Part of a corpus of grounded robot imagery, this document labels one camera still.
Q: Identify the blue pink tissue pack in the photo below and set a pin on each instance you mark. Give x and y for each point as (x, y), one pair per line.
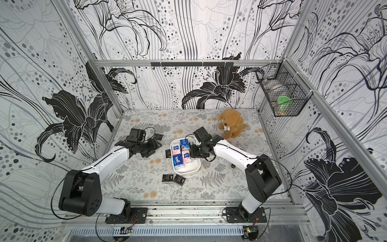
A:
(175, 149)

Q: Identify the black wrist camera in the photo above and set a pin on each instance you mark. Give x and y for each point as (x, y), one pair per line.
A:
(136, 135)
(202, 135)

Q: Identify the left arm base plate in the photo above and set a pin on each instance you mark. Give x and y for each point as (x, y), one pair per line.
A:
(136, 215)

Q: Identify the white plastic storage box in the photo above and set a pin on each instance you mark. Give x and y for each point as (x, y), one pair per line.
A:
(188, 168)

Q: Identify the blue Vinda tissue pack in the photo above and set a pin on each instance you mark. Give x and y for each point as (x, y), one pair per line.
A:
(184, 144)

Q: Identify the dark blue Tempo tissue pack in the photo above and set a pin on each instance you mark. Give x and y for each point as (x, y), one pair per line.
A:
(177, 161)

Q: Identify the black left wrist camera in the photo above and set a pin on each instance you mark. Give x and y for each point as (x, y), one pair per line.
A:
(136, 135)

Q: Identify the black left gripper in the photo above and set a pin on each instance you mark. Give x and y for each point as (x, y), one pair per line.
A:
(154, 146)

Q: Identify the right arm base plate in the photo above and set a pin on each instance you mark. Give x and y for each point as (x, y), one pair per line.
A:
(240, 215)

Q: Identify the brown plush dog toy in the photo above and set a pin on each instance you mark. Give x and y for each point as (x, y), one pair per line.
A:
(232, 123)

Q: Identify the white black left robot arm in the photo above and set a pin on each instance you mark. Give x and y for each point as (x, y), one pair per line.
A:
(81, 192)

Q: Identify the white slotted cable duct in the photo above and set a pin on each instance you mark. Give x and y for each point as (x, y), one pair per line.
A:
(148, 231)

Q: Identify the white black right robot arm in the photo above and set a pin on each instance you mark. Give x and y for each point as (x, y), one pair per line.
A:
(261, 174)

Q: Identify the black wire wall basket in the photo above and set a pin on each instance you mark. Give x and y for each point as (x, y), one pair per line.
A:
(282, 79)

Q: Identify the green lidded cup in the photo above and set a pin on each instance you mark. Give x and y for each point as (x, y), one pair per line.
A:
(284, 103)

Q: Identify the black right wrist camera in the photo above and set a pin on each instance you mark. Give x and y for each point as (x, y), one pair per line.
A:
(202, 135)

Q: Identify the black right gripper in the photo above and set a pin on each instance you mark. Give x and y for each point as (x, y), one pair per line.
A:
(196, 150)

